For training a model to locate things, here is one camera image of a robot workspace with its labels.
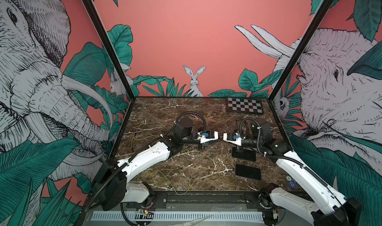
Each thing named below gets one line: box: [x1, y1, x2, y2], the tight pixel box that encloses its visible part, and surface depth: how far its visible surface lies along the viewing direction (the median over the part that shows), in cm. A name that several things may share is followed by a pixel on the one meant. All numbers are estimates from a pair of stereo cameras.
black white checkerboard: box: [225, 97, 265, 115], surface depth 116 cm
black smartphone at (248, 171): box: [235, 163, 262, 181], surface depth 87 cm
